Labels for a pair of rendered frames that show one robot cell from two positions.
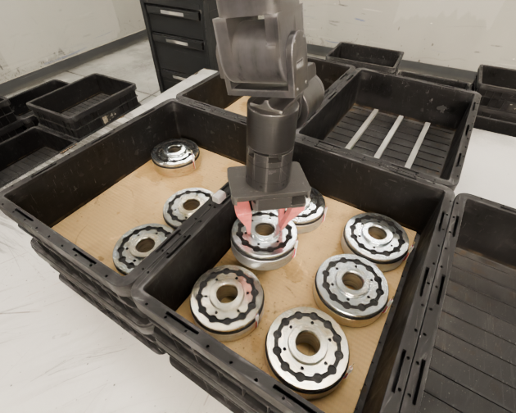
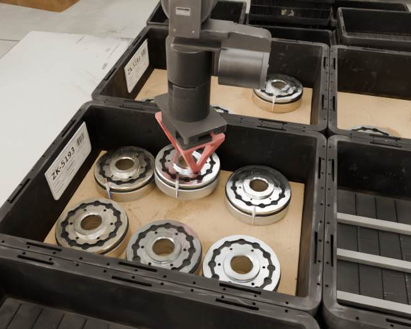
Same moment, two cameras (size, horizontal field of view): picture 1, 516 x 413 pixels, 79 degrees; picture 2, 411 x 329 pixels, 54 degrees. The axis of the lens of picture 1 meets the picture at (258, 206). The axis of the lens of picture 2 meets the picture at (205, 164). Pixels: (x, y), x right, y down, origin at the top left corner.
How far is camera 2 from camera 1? 0.50 m
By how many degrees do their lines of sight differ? 50
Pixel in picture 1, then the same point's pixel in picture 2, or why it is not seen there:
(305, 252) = (203, 219)
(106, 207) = not seen: hidden behind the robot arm
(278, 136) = (168, 63)
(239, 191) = (163, 98)
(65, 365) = not seen: hidden behind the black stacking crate
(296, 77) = (175, 19)
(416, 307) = (104, 259)
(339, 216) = (273, 241)
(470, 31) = not seen: outside the picture
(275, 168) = (169, 93)
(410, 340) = (70, 254)
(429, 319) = (93, 269)
